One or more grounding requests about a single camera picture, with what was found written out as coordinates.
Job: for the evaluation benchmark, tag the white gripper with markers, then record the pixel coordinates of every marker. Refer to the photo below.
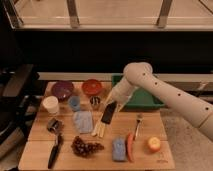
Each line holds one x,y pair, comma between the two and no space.
121,92

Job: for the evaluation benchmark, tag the black eraser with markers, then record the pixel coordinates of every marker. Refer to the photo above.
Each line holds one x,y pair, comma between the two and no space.
108,112

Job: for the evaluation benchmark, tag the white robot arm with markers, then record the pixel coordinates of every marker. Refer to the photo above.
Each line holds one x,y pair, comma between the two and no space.
197,112

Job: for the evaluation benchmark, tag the red bowl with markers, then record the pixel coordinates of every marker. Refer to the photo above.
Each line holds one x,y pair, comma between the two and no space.
91,87

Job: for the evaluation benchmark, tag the purple bowl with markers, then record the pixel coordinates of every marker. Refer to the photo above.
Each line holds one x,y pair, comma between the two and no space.
62,89

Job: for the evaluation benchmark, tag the small metal cup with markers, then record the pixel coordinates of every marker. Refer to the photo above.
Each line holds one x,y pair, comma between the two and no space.
95,102

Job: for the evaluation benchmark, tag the green tray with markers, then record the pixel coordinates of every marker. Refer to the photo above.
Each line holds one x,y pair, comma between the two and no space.
141,99

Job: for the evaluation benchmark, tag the metal fork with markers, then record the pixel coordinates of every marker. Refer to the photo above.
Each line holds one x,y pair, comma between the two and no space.
138,121

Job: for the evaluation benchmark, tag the blue cloth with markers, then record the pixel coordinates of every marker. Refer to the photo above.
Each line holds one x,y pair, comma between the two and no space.
83,121

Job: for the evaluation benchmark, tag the blue cup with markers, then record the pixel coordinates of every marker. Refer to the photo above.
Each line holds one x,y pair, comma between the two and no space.
74,103

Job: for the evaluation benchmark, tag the orange carrot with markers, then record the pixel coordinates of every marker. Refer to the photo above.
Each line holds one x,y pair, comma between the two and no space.
129,146

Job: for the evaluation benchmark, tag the blue sponge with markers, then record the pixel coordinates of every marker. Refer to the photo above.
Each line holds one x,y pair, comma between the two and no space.
119,150

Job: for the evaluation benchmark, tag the wooden board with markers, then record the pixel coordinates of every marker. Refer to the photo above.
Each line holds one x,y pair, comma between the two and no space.
150,151

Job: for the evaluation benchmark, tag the orange apple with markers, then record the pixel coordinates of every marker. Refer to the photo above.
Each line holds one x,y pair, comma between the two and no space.
154,144

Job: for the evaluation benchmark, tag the bunch of purple grapes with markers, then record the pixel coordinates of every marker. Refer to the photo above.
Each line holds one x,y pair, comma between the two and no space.
83,149

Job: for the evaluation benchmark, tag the white cup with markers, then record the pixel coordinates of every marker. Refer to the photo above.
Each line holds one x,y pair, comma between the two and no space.
51,104

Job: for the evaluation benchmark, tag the black handled knife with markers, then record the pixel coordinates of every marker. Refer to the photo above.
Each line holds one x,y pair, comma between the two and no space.
54,151

